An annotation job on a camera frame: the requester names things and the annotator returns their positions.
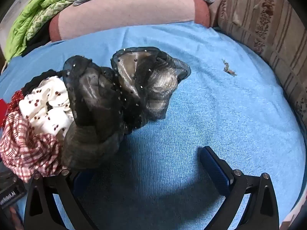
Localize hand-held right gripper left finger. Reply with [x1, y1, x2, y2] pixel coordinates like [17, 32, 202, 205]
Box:
[23, 168, 99, 230]

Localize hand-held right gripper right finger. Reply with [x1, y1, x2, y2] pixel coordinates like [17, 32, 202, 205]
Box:
[198, 146, 280, 230]

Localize red checked scrunchie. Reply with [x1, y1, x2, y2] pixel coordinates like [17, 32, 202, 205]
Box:
[0, 90, 65, 183]

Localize red box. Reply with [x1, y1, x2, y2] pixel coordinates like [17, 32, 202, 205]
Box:
[0, 98, 10, 125]

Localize white cherry print scrunchie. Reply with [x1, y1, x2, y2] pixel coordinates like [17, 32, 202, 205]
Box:
[19, 76, 75, 139]

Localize blue towel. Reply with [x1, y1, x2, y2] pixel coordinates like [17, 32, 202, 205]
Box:
[0, 20, 306, 230]

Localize small metal brooch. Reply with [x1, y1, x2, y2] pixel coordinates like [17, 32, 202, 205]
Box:
[222, 59, 238, 76]

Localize striped floral cushion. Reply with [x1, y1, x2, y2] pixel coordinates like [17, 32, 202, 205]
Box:
[217, 0, 307, 130]

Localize green quilt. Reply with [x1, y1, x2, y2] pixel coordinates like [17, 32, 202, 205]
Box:
[5, 0, 99, 63]

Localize pink bolster pillow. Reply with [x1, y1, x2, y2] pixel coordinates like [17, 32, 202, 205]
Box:
[49, 0, 211, 42]

